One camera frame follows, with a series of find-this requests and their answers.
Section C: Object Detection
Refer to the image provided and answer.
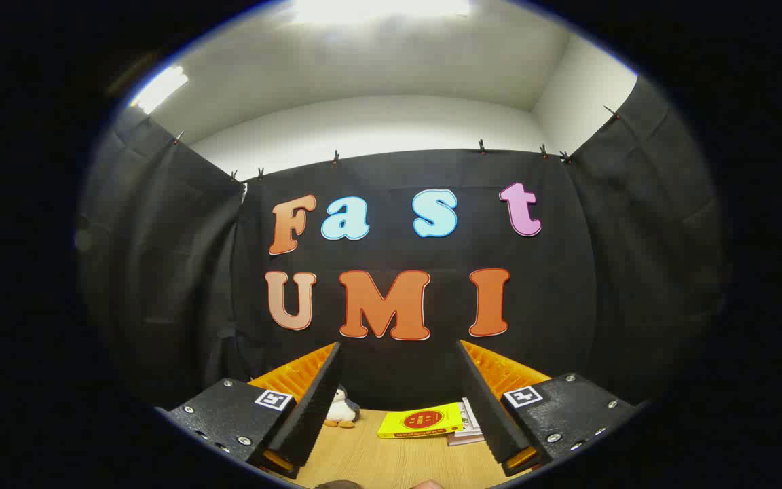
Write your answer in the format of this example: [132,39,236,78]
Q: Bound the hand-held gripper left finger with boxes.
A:
[157,342,344,479]

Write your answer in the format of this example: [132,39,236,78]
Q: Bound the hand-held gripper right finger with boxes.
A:
[457,340,639,476]

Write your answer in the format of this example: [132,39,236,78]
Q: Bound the white illustrated book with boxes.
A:
[462,397,484,433]

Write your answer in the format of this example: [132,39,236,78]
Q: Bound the plush penguin toy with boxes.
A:
[324,386,362,429]

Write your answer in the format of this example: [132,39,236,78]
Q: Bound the yellow book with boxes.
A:
[377,402,464,439]

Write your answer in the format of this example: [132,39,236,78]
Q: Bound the ceiling light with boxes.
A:
[130,66,189,115]
[293,0,471,25]

